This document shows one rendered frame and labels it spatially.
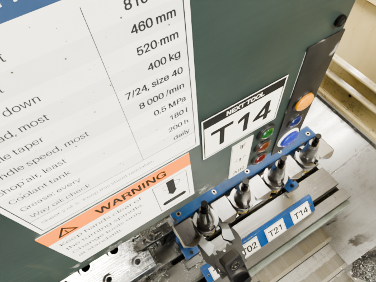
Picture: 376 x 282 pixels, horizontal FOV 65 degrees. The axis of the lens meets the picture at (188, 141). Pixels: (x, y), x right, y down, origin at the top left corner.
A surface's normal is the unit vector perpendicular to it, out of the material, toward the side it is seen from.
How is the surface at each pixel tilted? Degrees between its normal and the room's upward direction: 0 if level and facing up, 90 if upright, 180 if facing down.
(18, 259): 90
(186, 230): 0
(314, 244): 7
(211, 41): 90
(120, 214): 90
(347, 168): 24
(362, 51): 90
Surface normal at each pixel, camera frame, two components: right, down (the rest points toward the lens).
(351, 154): -0.40, -0.29
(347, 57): -0.85, 0.47
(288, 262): 0.04, -0.58
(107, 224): 0.52, 0.71
